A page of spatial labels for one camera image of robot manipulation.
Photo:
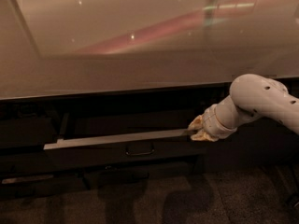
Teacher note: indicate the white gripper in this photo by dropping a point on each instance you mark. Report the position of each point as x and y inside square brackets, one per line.
[211, 124]

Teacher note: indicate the dark top drawer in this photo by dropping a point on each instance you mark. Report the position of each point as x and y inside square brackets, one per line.
[96, 141]

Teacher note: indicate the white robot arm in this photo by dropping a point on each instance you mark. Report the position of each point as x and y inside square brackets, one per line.
[251, 97]

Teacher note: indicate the dark left cabinet drawers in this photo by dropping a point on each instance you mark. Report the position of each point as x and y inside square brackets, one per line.
[26, 169]

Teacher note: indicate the top drawer handle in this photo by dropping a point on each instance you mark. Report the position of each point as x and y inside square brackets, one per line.
[139, 149]

